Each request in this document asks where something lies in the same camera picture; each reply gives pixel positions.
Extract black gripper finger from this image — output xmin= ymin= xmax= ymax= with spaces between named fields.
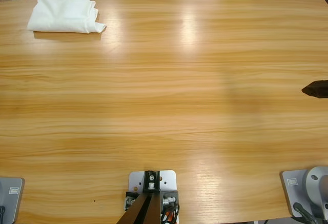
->
xmin=301 ymin=78 xmax=328 ymax=91
xmin=301 ymin=88 xmax=328 ymax=99

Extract white Unitree t-shirt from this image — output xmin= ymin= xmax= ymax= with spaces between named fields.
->
xmin=27 ymin=0 xmax=107 ymax=34

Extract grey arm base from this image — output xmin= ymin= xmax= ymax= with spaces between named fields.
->
xmin=279 ymin=166 xmax=328 ymax=221
xmin=0 ymin=177 xmax=26 ymax=224

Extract white mount plate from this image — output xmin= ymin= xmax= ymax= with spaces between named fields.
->
xmin=128 ymin=170 xmax=179 ymax=193

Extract black corner bracket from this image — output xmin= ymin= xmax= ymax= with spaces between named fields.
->
xmin=124 ymin=190 xmax=140 ymax=211
xmin=160 ymin=189 xmax=180 ymax=211

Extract black cable at post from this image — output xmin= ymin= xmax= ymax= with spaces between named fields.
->
xmin=173 ymin=202 xmax=182 ymax=224

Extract red cable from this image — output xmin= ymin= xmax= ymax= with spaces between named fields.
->
xmin=163 ymin=208 xmax=177 ymax=224

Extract dark camera post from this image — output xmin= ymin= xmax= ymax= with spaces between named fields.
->
xmin=119 ymin=170 xmax=162 ymax=224

